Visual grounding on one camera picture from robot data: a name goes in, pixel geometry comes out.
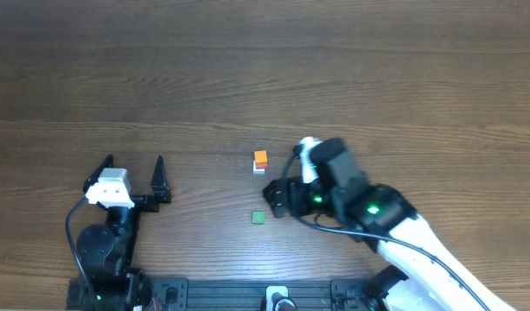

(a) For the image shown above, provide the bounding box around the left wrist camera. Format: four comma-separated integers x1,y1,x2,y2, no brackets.
85,167,136,210

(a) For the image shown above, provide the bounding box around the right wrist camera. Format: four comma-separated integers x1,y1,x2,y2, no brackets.
297,136,324,185

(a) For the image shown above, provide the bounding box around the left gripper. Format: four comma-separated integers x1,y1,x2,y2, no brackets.
82,154,173,213

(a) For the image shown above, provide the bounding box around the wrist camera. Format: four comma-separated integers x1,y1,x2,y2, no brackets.
297,136,324,185
85,167,136,210

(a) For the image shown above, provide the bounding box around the mounting rail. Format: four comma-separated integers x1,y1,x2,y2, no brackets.
67,276,378,311

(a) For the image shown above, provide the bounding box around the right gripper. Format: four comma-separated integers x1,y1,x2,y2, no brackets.
262,175,313,219

